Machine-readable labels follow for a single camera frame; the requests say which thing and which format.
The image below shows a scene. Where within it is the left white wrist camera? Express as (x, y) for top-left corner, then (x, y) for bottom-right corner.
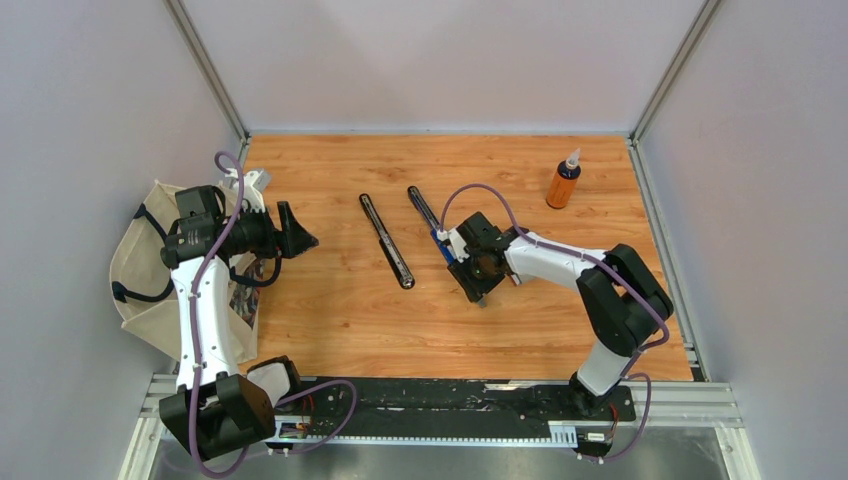
(223, 168), (271, 212)

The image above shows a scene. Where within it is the blue stapler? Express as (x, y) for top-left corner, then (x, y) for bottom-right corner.
(407, 186), (463, 267)

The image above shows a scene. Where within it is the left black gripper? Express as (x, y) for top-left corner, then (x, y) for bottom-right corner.
(218, 202), (317, 260)

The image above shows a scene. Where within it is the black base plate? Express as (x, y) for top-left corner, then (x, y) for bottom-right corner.
(272, 377), (637, 445)

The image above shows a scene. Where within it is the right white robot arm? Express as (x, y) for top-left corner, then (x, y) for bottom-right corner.
(435, 212), (674, 419)

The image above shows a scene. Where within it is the orange glue bottle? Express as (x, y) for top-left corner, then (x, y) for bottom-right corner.
(546, 148), (582, 209)

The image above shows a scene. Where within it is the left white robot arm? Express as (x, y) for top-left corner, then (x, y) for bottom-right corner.
(159, 185), (319, 461)

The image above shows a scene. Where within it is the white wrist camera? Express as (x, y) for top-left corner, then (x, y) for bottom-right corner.
(223, 168), (271, 212)
(433, 228), (469, 264)

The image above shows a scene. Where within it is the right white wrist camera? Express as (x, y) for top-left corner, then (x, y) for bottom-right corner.
(433, 228), (469, 264)

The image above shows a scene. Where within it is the beige tote bag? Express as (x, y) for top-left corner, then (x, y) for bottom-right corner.
(109, 182), (260, 364)

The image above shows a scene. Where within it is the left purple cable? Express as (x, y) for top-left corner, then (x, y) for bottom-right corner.
(187, 150), (359, 480)

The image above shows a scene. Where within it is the purple cable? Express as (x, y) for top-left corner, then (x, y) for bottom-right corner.
(187, 150), (359, 480)
(439, 183), (670, 463)

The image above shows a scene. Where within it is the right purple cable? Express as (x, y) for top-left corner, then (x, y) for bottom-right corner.
(439, 183), (670, 463)

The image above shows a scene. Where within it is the black stapler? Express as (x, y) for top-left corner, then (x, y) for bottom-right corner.
(359, 193), (415, 290)

